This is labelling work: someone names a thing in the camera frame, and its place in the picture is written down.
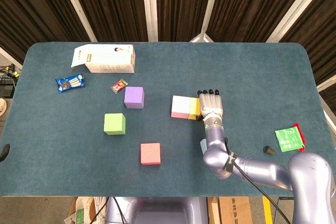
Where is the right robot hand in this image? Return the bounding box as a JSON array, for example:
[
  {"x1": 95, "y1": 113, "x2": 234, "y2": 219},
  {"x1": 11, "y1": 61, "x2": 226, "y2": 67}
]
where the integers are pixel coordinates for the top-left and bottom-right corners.
[{"x1": 195, "y1": 89, "x2": 225, "y2": 122}]

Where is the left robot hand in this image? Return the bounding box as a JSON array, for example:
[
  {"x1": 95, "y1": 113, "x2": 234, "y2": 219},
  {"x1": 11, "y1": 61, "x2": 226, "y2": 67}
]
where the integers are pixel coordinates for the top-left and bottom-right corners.
[{"x1": 0, "y1": 143, "x2": 11, "y2": 163}]

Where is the yellow foam cube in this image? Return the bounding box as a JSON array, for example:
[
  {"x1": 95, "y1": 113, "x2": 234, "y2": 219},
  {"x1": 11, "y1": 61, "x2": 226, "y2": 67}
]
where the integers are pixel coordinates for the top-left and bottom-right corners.
[{"x1": 187, "y1": 97, "x2": 202, "y2": 121}]

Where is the purple foam cube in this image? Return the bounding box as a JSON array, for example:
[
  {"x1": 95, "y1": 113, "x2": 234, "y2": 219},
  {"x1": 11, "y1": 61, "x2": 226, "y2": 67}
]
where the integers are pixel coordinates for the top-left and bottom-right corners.
[{"x1": 123, "y1": 86, "x2": 145, "y2": 110}]

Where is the green foam cube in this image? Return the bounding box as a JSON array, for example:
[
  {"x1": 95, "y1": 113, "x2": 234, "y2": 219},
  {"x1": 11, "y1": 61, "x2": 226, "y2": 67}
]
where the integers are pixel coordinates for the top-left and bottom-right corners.
[{"x1": 103, "y1": 113, "x2": 127, "y2": 136}]

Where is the pink foam cube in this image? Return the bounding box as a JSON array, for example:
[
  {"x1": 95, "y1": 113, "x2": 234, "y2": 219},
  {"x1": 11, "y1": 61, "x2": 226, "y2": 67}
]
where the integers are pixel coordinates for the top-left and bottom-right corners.
[{"x1": 170, "y1": 95, "x2": 192, "y2": 119}]

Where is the teal felt table cover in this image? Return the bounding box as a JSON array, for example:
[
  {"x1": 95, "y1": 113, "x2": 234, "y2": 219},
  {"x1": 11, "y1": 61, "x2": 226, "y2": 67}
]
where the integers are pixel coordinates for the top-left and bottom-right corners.
[{"x1": 0, "y1": 41, "x2": 336, "y2": 198}]

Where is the black electronic device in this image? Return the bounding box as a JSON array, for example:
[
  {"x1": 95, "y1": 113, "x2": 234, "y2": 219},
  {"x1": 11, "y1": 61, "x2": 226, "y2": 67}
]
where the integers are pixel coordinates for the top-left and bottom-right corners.
[{"x1": 0, "y1": 83, "x2": 15, "y2": 98}]

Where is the red foam cube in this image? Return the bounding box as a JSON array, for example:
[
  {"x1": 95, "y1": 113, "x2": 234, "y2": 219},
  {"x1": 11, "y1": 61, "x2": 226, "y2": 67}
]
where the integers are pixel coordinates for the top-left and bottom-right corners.
[{"x1": 140, "y1": 143, "x2": 161, "y2": 166}]

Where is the green sachet packet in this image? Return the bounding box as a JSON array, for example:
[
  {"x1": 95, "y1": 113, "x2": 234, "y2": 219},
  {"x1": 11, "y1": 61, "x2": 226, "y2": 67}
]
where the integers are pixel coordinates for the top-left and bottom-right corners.
[{"x1": 274, "y1": 126, "x2": 305, "y2": 153}]

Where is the blue Oreo cookie packet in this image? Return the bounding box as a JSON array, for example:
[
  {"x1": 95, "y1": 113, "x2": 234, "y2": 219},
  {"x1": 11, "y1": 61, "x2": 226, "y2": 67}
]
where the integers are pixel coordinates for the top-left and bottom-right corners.
[{"x1": 55, "y1": 73, "x2": 86, "y2": 94}]

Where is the small red candy wrapper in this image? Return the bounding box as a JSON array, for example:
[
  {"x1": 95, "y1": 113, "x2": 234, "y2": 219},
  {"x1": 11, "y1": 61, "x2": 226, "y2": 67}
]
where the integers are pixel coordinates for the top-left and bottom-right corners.
[{"x1": 110, "y1": 78, "x2": 129, "y2": 94}]

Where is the white paper bag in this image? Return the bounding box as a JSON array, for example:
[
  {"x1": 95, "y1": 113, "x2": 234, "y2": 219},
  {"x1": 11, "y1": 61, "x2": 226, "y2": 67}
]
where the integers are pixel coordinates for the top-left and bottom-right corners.
[{"x1": 64, "y1": 196, "x2": 108, "y2": 224}]

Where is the wooden plank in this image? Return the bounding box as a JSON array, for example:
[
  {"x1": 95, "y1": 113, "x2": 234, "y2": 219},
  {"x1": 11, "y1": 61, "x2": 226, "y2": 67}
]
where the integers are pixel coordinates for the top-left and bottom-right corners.
[{"x1": 207, "y1": 197, "x2": 221, "y2": 224}]

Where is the brown cardboard box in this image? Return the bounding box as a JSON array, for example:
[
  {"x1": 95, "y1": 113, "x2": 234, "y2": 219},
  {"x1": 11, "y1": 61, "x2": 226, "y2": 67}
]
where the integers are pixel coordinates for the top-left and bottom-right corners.
[{"x1": 218, "y1": 196, "x2": 253, "y2": 224}]

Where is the white cardboard carton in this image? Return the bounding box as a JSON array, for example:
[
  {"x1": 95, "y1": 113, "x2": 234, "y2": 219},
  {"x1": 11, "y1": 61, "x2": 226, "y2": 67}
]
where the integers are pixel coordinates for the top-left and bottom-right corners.
[{"x1": 70, "y1": 44, "x2": 137, "y2": 74}]

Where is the grey robot torso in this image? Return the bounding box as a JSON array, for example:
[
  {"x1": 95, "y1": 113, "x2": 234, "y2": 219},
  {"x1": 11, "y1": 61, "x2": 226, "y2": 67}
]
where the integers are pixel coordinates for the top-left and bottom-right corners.
[{"x1": 104, "y1": 196, "x2": 209, "y2": 224}]

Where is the dark brown curtain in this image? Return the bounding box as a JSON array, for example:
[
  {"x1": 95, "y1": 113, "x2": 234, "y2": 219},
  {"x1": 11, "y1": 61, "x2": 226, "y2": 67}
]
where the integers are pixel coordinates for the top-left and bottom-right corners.
[{"x1": 0, "y1": 0, "x2": 336, "y2": 99}]

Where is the white frame post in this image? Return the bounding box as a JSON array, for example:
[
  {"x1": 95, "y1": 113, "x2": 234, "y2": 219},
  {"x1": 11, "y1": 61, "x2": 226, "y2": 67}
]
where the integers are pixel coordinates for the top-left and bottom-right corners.
[
  {"x1": 316, "y1": 77, "x2": 336, "y2": 93},
  {"x1": 188, "y1": 0, "x2": 223, "y2": 43},
  {"x1": 0, "y1": 46, "x2": 24, "y2": 70},
  {"x1": 141, "y1": 0, "x2": 159, "y2": 42},
  {"x1": 266, "y1": 0, "x2": 322, "y2": 43},
  {"x1": 56, "y1": 0, "x2": 98, "y2": 42}
]

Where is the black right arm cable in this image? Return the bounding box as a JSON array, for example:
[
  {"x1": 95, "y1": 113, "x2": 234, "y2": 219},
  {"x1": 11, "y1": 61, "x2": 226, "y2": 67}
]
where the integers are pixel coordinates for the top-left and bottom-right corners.
[{"x1": 223, "y1": 137, "x2": 292, "y2": 224}]

